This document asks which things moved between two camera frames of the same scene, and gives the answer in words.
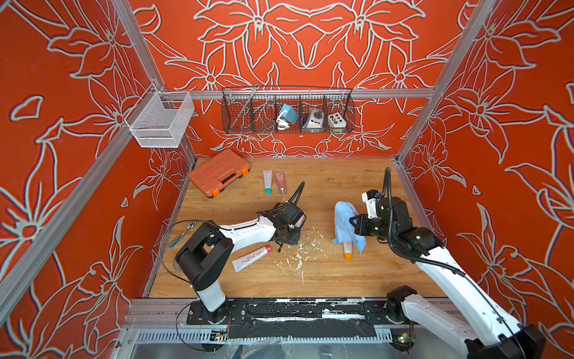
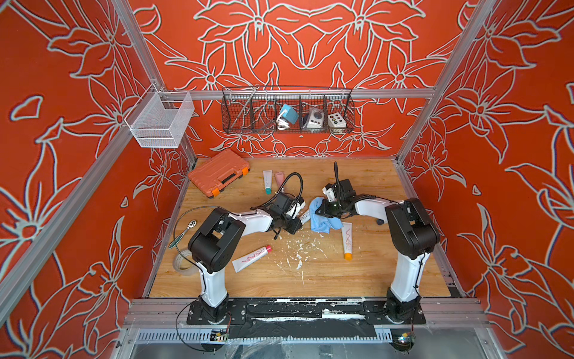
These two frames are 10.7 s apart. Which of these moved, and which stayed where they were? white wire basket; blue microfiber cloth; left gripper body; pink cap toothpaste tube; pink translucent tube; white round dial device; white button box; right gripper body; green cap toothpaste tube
Moved: left gripper body; right gripper body; blue microfiber cloth
Stayed: white round dial device; white button box; pink translucent tube; pink cap toothpaste tube; white wire basket; green cap toothpaste tube
